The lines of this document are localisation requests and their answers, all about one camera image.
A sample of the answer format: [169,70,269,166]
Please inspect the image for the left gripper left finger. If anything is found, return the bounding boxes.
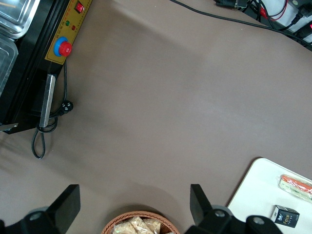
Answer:
[14,184,81,234]

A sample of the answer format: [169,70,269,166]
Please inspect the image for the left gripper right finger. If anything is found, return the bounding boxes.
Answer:
[184,184,241,234]

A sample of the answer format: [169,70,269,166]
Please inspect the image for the cream plastic tray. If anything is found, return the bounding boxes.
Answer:
[226,157,312,234]

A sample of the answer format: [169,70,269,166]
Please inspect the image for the small black gum box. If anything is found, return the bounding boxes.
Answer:
[271,205,301,229]

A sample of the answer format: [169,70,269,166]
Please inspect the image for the black tray sealing machine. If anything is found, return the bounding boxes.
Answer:
[0,0,94,136]

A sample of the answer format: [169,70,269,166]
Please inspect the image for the steel food tray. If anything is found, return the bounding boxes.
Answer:
[0,0,41,40]
[0,36,20,98]

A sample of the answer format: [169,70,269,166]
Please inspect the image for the clear bag of crackers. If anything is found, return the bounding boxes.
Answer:
[142,218,163,234]
[128,216,151,234]
[112,224,131,234]

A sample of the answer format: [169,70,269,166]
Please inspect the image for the brown wicker snack basket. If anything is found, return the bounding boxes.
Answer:
[100,211,181,234]

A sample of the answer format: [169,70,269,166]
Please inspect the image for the wrapped sandwich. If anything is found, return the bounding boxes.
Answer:
[276,174,312,203]

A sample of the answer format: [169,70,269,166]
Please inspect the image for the black plug connector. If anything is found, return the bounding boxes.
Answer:
[214,0,248,9]

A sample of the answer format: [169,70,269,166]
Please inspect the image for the black machine power cable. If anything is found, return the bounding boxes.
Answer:
[31,59,75,160]

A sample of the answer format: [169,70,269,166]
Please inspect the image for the long black cable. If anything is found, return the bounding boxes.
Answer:
[169,0,312,51]

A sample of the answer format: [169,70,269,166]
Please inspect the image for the red wires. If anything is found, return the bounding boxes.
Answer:
[255,0,289,22]

